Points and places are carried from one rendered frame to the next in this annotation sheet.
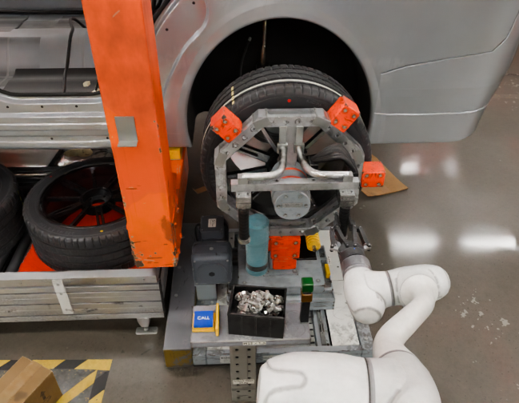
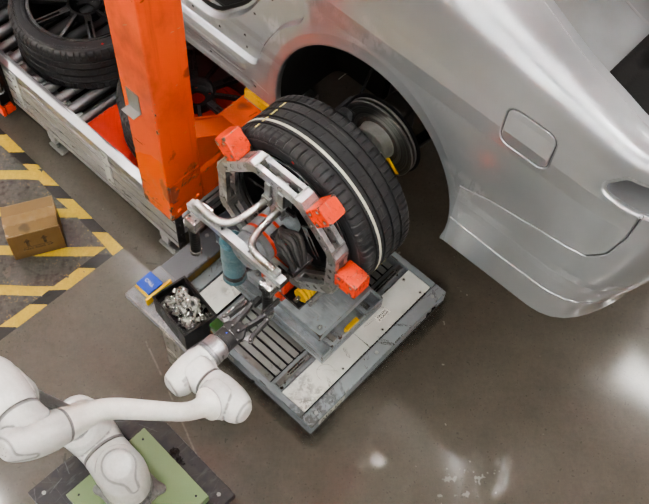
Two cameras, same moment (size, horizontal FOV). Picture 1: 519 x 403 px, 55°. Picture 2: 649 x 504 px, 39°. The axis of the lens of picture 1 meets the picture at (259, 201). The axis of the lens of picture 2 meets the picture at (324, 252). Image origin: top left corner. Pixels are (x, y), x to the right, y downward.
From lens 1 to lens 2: 2.05 m
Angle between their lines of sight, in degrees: 34
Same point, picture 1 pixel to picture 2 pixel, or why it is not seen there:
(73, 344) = (109, 209)
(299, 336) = not seen: hidden behind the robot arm
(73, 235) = not seen: hidden behind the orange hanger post
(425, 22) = (509, 173)
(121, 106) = (130, 84)
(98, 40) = (114, 31)
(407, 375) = (30, 425)
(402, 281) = (204, 385)
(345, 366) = (6, 392)
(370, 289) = (184, 371)
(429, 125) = (506, 272)
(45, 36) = not seen: outside the picture
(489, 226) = (626, 432)
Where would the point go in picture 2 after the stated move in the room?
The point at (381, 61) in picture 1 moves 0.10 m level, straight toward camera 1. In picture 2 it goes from (461, 175) to (435, 187)
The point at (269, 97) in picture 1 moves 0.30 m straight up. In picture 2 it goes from (277, 148) to (278, 84)
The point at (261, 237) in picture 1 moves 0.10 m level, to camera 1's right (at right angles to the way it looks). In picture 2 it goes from (226, 256) to (246, 274)
